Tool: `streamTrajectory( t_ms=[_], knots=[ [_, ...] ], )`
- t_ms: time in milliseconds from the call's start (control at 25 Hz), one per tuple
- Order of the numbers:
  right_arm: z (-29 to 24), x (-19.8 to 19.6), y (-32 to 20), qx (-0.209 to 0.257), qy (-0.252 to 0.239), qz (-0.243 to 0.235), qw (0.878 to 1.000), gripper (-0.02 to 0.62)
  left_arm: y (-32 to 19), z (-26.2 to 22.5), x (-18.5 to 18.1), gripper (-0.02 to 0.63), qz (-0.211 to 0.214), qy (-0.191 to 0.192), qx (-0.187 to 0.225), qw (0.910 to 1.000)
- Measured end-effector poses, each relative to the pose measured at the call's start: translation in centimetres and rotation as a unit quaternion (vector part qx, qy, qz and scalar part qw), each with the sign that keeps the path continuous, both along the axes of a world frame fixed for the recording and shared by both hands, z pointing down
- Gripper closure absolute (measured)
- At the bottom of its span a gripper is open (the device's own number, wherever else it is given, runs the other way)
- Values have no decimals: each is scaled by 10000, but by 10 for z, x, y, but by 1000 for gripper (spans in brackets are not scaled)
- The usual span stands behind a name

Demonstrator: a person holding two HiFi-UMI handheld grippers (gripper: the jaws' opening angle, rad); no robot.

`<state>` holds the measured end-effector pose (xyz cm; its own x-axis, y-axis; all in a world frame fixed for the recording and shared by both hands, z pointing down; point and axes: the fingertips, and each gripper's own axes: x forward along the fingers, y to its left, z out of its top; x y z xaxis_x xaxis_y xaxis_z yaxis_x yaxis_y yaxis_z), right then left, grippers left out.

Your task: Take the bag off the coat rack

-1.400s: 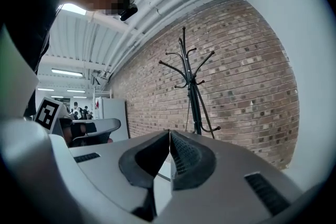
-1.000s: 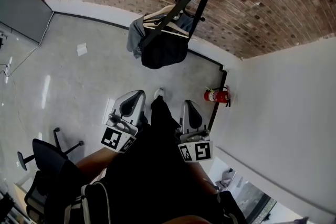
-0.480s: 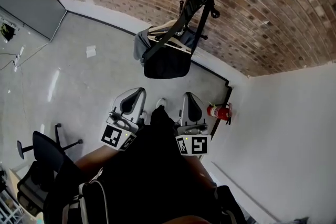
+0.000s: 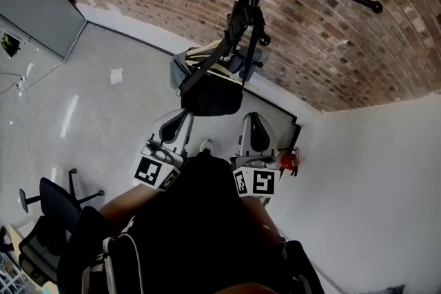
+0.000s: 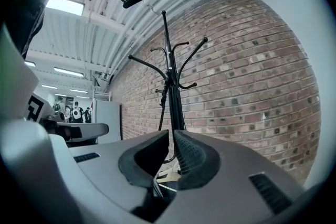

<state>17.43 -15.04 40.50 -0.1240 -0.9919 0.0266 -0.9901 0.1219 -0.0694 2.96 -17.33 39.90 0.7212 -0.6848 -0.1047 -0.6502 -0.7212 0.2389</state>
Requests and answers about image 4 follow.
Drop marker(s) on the person's black clothing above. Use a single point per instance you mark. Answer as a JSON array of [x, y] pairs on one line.
[[206, 217]]

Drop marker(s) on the red fire extinguisher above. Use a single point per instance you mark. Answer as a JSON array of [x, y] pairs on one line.
[[285, 160]]

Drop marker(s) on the person's white shoe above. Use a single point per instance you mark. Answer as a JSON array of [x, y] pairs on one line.
[[207, 144]]

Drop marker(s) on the grey metal cabinet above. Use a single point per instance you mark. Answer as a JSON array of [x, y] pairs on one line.
[[31, 0]]

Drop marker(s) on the black office chair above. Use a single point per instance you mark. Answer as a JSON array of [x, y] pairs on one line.
[[51, 210]]

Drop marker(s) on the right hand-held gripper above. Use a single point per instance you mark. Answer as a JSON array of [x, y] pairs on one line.
[[256, 179]]

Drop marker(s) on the black bag with white trim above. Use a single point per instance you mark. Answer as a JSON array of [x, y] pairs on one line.
[[117, 251]]

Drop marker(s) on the blue grey garment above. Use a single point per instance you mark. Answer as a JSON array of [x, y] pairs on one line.
[[241, 62]]

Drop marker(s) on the black waist bag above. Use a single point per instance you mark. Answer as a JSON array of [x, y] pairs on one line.
[[210, 98]]

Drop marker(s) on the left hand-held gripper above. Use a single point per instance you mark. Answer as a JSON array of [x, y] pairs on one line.
[[155, 168]]

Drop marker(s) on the green and black device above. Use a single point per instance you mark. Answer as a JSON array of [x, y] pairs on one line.
[[8, 44]]

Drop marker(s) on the white power strip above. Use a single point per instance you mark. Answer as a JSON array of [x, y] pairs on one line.
[[24, 79]]

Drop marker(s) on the white paper sheet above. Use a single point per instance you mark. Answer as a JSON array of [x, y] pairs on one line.
[[116, 75]]

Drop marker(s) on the person's left forearm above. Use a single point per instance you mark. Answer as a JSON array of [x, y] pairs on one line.
[[127, 203]]

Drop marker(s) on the person's right forearm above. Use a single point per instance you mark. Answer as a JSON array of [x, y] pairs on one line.
[[262, 220]]

